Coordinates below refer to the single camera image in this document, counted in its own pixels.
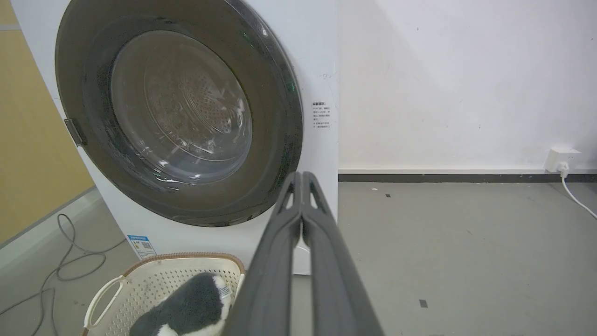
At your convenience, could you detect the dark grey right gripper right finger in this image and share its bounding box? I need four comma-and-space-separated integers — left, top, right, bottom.
301, 171, 385, 336

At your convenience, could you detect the grey and white plush garment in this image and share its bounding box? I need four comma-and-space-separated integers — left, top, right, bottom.
129, 273, 233, 336

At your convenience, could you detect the grey floor cable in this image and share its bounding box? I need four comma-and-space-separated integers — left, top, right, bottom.
0, 213, 126, 336

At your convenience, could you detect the white wall power socket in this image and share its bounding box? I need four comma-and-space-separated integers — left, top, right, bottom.
545, 147, 582, 174

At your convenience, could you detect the white washing machine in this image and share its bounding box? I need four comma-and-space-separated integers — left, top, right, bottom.
10, 0, 339, 276

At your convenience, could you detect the cream perforated laundry basket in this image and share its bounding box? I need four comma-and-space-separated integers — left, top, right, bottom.
82, 252, 246, 336

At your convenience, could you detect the white power cable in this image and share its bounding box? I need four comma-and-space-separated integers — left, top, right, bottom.
559, 161, 597, 220

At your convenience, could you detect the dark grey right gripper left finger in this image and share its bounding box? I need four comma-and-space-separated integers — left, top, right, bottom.
222, 171, 303, 336

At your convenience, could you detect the round dark washing machine door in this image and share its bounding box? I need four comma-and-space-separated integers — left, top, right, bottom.
55, 0, 304, 228

